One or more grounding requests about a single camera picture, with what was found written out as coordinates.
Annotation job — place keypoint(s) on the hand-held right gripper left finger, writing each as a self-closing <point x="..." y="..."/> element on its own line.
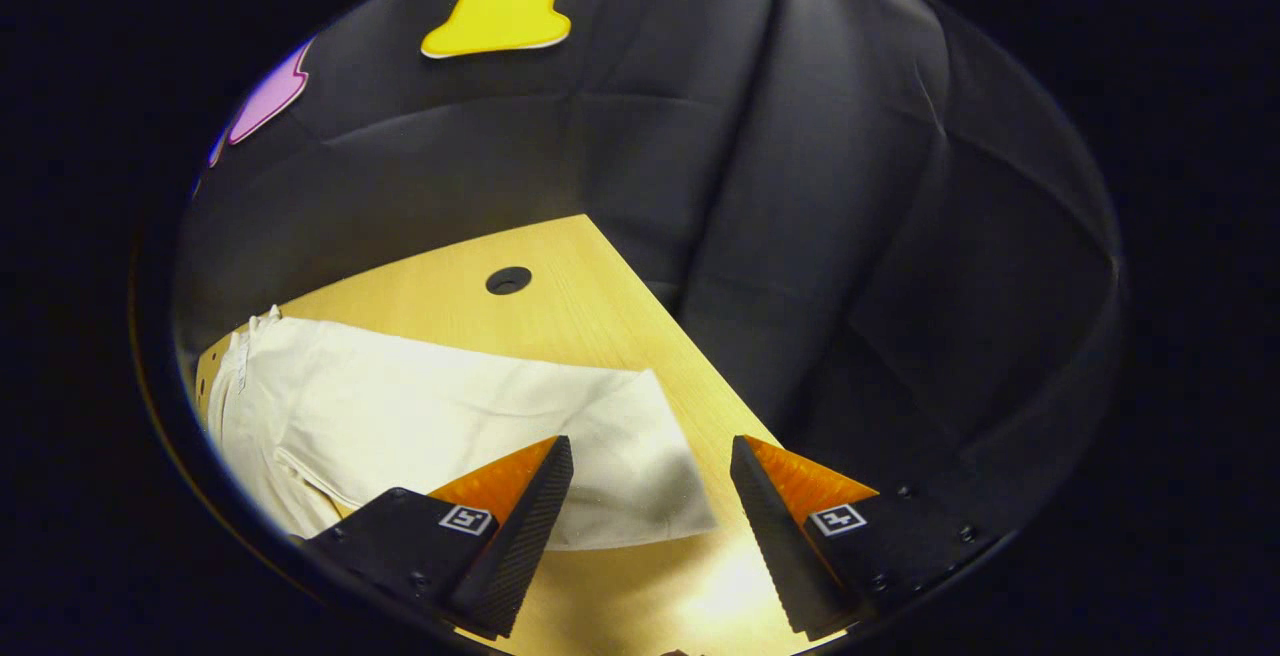
<point x="520" y="546"/>

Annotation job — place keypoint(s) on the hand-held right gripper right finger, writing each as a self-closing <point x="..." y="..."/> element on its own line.
<point x="775" y="546"/>

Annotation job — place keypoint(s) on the white garment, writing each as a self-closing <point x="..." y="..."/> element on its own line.
<point x="450" y="406"/>

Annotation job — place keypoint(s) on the black backdrop cloth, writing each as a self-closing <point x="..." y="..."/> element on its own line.
<point x="800" y="186"/>

